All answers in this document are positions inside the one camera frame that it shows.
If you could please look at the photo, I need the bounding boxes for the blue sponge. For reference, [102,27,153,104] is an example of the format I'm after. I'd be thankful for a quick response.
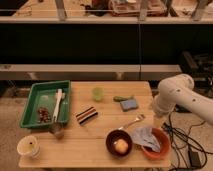
[120,99,138,111]

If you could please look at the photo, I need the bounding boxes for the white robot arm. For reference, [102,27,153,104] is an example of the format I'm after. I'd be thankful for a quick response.
[152,74,213,125]

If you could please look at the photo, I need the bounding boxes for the green plastic cup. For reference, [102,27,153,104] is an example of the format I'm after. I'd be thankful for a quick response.
[92,87,103,102]

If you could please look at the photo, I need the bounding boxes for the white paper cup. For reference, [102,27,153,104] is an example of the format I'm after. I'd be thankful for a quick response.
[17,135,40,158]

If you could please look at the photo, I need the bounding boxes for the green pickle toy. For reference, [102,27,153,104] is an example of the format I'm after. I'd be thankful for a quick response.
[113,96,134,102]

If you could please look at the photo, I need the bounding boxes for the black red striped block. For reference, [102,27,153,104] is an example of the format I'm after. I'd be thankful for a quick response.
[76,107,98,124]

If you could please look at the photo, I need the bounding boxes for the metal fork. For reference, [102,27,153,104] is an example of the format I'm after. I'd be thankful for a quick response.
[118,114,145,130]

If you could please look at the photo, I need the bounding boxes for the dark brown bowl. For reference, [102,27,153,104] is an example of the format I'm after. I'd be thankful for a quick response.
[106,130,132,157]

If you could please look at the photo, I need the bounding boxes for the green plastic tray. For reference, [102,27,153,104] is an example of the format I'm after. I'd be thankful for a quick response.
[20,80,71,129]

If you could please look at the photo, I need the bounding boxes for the yellow round fruit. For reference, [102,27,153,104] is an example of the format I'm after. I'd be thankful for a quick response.
[114,139,129,154]

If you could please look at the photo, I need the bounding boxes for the grey blue cloth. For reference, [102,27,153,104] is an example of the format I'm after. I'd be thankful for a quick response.
[131,127,161,152]

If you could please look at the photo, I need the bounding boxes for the small glass jar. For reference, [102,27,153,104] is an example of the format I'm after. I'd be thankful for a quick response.
[50,123,64,139]

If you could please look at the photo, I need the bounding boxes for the brown bits in tray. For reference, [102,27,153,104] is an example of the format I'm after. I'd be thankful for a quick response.
[38,107,51,123]

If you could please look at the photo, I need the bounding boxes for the orange bowl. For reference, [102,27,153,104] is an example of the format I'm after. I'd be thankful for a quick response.
[141,127,171,161]

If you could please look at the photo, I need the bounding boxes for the black equipment box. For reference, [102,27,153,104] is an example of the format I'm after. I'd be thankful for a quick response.
[179,51,213,78]

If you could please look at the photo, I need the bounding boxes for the black power adapter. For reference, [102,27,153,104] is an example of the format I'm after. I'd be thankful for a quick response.
[188,150,201,167]

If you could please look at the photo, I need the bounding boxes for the black cables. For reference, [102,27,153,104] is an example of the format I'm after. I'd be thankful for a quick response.
[162,111,213,171]

